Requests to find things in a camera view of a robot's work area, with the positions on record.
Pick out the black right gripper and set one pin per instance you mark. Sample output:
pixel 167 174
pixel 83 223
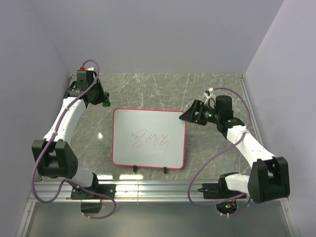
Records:
pixel 189 114

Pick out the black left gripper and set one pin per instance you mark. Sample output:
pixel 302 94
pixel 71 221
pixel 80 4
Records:
pixel 102 98

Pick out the green whiteboard eraser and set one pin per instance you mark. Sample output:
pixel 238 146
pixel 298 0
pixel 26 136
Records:
pixel 106 101

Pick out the pink framed whiteboard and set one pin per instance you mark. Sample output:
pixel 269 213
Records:
pixel 148 138

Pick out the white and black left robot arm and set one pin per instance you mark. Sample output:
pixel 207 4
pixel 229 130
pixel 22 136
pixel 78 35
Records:
pixel 53 155

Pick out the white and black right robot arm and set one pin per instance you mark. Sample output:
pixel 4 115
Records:
pixel 269 175

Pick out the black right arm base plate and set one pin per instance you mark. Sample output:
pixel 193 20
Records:
pixel 213 191

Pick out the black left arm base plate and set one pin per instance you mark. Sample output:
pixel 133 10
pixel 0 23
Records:
pixel 102 190

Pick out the aluminium mounting rail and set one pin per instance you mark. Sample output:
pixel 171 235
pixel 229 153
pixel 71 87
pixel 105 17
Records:
pixel 134 191

